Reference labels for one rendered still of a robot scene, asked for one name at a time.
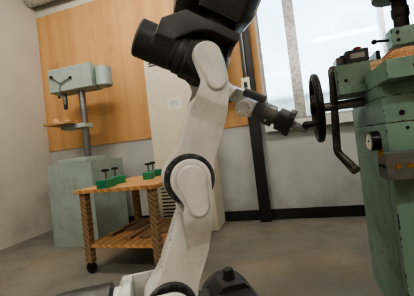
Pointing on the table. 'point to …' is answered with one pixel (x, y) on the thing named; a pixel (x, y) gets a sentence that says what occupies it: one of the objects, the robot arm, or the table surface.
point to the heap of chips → (400, 52)
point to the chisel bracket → (400, 37)
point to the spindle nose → (399, 10)
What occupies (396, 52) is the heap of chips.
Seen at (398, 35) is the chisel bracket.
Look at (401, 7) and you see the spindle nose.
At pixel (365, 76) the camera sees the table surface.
